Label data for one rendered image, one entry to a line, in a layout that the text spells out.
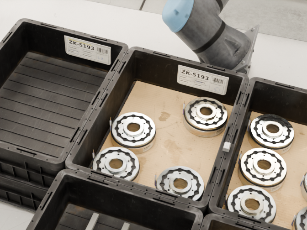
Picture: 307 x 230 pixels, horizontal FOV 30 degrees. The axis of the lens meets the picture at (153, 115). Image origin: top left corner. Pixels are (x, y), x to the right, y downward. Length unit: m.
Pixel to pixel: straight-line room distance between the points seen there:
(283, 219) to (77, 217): 0.43
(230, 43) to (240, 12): 1.57
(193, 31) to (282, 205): 0.52
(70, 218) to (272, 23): 2.08
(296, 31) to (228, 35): 1.53
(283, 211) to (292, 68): 0.62
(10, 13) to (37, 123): 0.62
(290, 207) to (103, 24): 0.89
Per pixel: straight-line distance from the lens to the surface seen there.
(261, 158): 1.28
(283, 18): 3.13
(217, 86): 1.39
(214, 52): 1.54
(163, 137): 1.34
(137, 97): 1.42
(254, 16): 3.10
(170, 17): 1.51
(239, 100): 1.30
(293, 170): 1.33
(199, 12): 1.51
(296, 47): 1.84
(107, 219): 1.21
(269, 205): 1.23
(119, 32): 1.81
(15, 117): 1.40
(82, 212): 1.22
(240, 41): 1.56
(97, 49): 1.45
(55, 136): 1.35
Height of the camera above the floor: 1.85
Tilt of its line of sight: 47 degrees down
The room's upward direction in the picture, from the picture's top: 3 degrees clockwise
